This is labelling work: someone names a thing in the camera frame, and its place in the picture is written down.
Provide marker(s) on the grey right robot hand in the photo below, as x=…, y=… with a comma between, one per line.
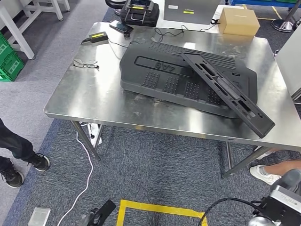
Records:
x=291, y=179

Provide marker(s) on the black plastic plate bracket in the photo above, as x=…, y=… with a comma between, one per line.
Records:
x=225, y=90

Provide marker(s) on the blue metal shelf rack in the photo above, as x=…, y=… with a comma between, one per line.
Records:
x=259, y=2

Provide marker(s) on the stainless steel workbench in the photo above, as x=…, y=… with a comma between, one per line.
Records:
x=93, y=93

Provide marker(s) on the person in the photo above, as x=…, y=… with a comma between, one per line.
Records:
x=13, y=143
x=282, y=168

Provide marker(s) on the chrome stanchion base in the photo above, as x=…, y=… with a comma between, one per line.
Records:
x=282, y=25

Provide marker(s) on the yellow floor tape outline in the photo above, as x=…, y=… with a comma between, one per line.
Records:
x=164, y=208

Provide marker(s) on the cardboard box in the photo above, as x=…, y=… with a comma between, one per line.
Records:
x=238, y=21

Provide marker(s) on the grey flat case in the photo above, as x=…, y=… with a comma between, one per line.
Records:
x=200, y=14

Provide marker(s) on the black plastic engine cover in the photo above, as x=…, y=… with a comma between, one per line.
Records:
x=150, y=68

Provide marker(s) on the black equipment case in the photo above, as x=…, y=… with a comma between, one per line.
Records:
x=145, y=17

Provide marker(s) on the white power strip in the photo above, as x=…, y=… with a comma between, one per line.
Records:
x=95, y=131

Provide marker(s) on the black phone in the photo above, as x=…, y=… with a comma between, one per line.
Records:
x=121, y=26

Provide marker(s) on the black power adapter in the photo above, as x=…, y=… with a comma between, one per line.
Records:
x=99, y=36

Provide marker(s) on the black office chair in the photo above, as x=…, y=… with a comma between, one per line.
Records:
x=112, y=3

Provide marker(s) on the black-rimmed glasses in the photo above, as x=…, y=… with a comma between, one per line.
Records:
x=80, y=63

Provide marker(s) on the metal floor socket box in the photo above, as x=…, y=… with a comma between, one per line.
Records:
x=38, y=216

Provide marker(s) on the white table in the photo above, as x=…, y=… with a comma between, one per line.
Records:
x=16, y=31

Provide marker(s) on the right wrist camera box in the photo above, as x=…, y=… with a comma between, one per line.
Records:
x=287, y=199

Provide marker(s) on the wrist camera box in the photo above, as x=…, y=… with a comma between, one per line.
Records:
x=287, y=199
x=104, y=210

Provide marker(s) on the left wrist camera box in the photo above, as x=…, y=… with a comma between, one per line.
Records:
x=104, y=210

